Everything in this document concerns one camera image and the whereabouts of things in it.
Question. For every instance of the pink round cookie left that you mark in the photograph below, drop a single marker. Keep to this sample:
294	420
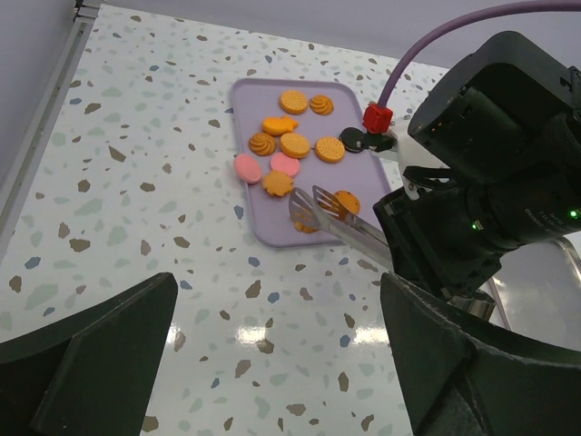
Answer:
247	168

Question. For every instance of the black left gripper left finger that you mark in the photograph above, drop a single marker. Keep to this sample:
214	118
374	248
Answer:
91	373

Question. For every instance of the lilac plastic tray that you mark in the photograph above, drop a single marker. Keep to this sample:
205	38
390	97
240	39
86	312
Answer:
253	100

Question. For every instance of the orange fish cookie upper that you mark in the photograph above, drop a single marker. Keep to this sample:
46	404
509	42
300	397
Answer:
278	126

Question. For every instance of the round dotted biscuit middle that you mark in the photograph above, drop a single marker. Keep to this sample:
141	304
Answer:
295	145

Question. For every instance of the metal serving tongs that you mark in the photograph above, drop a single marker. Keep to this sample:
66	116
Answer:
336	220

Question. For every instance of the flower cookie left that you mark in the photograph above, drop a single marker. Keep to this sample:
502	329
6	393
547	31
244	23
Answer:
277	183

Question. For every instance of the pink round cookie middle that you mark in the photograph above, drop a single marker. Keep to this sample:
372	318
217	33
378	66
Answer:
281	162

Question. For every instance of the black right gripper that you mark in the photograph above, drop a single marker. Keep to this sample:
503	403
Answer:
433	242

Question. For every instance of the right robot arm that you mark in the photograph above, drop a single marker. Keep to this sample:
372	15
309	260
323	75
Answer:
491	163

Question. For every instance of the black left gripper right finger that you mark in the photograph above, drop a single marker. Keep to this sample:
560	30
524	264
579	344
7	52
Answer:
460	375

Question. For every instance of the pink round cookie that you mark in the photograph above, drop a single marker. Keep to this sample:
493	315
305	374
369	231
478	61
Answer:
281	162
247	168

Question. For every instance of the black sandwich cookie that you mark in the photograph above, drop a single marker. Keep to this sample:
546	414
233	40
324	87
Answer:
352	139

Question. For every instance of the swirl cookie left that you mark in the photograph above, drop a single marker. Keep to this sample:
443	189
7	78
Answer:
262	144

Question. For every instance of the chocolate chip cookie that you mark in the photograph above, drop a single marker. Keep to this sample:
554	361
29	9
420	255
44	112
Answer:
348	200

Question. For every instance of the swirl cookie top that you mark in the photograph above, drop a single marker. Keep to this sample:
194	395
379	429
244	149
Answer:
321	104

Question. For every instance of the round dotted biscuit right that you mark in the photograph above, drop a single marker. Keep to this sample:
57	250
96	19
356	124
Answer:
330	150

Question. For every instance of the red cable connector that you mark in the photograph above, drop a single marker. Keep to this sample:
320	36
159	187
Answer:
377	119

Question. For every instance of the round dotted biscuit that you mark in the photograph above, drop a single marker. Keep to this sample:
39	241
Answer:
295	145
330	150
293	101

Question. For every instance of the swirl flower cookie bottom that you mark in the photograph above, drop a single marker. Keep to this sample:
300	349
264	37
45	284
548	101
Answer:
304	221

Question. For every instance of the round dotted biscuit top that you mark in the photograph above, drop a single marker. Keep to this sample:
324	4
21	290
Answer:
293	101

